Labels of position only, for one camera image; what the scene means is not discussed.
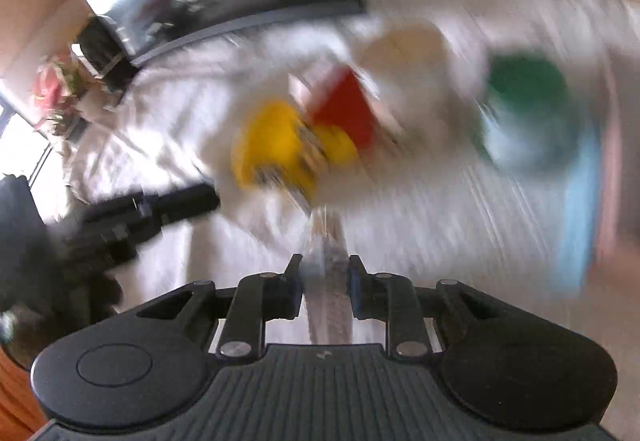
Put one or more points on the clear jar with beige lid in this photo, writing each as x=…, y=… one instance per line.
x=400, y=58

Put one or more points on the white textured blanket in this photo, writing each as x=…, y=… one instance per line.
x=190, y=121

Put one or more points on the pink paper sheet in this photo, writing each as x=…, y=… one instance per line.
x=612, y=201

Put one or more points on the pink flower bouquet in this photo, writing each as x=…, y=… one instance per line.
x=57, y=96

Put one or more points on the black box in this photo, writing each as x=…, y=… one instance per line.
x=102, y=48

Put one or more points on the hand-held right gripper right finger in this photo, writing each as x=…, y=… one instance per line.
x=356, y=292

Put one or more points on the green labelled jar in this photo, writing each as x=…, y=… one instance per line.
x=525, y=111

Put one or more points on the yellow snack packet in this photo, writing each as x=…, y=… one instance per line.
x=272, y=141

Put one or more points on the orange cloth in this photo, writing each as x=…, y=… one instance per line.
x=17, y=396

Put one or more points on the red snack packet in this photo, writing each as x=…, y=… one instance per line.
x=347, y=111

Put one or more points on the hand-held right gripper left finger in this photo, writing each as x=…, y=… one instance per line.
x=297, y=292

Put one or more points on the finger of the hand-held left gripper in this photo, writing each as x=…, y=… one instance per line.
x=170, y=208

